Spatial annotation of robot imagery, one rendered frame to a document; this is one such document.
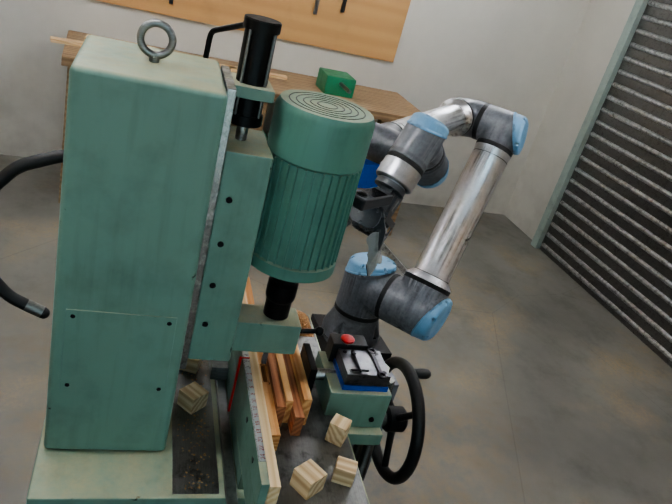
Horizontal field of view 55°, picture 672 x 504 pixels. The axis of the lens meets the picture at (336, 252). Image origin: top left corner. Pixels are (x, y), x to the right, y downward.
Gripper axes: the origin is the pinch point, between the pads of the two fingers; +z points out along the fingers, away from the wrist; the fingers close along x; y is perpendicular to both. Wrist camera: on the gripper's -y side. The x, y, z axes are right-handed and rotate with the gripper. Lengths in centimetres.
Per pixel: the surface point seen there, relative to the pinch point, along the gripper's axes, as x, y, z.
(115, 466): 8, -15, 56
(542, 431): -36, 201, 2
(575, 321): -12, 303, -71
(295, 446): -15.3, -3.0, 35.2
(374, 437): -22.4, 14.8, 27.2
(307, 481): -24.0, -11.9, 36.8
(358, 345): -10.3, 9.9, 12.9
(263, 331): 1.0, -8.5, 20.5
